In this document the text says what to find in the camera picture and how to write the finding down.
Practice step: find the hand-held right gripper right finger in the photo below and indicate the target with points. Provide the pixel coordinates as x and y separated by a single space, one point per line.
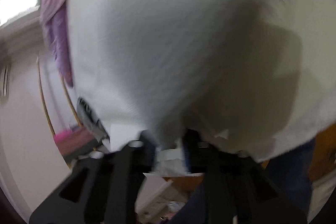
187 158

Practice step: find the bright pink cloth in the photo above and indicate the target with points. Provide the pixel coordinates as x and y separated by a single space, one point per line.
73 140

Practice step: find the purple floral quilt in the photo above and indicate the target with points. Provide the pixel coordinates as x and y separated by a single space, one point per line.
56 29

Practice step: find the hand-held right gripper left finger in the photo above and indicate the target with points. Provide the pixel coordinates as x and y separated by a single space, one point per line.
145 153

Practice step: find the wooden double wall barre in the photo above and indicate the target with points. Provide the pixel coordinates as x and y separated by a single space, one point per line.
46 103

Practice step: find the person's leg in jeans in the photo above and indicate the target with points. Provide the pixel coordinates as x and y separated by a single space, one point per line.
288 179
191 208

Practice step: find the white snap-button jacket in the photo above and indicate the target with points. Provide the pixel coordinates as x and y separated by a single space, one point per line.
183 43

